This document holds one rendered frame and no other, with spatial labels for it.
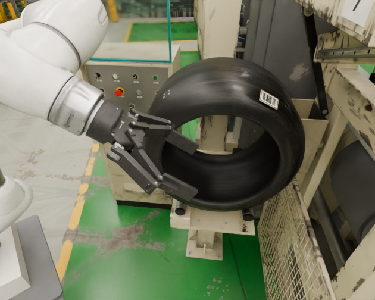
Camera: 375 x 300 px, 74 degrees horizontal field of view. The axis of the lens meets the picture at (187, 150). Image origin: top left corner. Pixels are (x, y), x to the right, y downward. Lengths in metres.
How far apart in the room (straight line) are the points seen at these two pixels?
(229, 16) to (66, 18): 0.65
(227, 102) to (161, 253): 1.49
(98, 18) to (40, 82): 0.19
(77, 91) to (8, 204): 0.87
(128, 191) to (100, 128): 1.72
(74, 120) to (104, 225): 1.84
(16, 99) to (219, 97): 0.48
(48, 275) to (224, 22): 1.26
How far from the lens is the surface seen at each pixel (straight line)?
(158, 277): 1.93
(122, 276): 1.97
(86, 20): 0.54
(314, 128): 1.20
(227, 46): 1.06
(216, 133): 1.23
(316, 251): 0.95
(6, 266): 1.33
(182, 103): 0.74
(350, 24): 0.52
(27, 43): 0.47
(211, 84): 0.74
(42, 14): 0.53
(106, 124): 0.43
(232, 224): 1.17
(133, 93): 1.63
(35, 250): 1.45
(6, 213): 1.27
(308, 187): 1.46
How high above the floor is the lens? 1.74
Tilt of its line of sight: 38 degrees down
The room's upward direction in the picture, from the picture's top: straight up
